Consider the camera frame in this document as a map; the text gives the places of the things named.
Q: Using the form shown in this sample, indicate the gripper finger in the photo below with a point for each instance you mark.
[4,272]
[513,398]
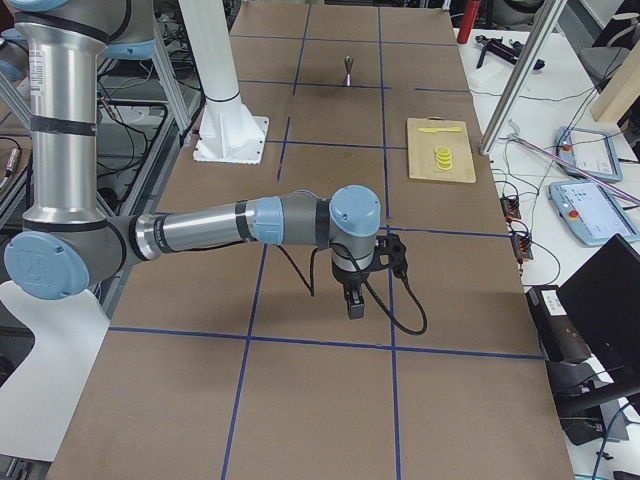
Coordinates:
[355,303]

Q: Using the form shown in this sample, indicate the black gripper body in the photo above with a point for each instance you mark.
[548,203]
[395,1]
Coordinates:
[347,278]

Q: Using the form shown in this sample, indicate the steel jigger measuring cup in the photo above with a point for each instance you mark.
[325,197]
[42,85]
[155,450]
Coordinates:
[348,65]

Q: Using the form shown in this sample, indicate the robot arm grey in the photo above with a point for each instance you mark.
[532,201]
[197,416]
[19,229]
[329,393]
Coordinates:
[68,244]

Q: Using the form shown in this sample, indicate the bamboo cutting board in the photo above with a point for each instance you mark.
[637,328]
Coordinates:
[422,158]

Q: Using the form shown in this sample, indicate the yellow plastic knife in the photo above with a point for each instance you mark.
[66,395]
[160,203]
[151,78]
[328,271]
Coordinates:
[435,130]

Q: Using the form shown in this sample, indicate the metal grabber stick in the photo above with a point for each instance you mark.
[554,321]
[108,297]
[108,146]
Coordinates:
[583,174]

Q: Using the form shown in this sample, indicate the teach pendant near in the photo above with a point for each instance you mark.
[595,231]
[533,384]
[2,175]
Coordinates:
[590,213]

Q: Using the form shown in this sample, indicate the teach pendant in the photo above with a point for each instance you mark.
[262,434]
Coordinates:
[589,150]
[590,213]

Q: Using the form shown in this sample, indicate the teach pendant far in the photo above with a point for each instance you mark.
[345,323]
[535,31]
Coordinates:
[589,150]

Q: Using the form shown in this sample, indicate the red fire extinguisher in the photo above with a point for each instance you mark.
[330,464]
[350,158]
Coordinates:
[468,21]

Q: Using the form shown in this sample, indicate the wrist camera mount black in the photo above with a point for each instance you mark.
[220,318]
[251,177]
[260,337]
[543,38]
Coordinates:
[389,253]

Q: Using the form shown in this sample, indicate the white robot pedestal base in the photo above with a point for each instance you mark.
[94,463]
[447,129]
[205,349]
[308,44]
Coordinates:
[228,132]

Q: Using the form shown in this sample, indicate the wooden plank post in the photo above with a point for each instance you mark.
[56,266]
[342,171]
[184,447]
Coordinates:
[621,92]

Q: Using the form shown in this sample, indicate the aluminium frame post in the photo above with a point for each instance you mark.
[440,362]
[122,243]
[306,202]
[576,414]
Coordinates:
[542,28]

